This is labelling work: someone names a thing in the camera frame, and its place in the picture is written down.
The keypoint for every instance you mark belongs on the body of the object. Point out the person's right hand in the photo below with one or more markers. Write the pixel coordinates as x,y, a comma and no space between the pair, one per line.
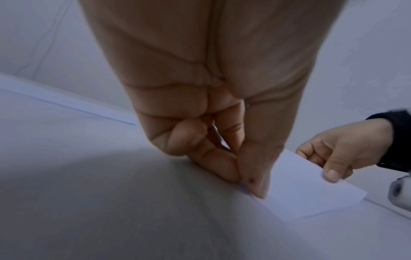
347,147

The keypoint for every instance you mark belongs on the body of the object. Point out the person's left hand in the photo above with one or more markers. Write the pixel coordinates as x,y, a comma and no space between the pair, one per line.
218,56

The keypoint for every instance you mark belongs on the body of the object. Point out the black right wristband with markers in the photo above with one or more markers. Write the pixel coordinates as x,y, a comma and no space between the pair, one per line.
393,142

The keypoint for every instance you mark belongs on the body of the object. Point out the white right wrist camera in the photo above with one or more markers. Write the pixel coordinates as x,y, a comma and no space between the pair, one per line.
401,193

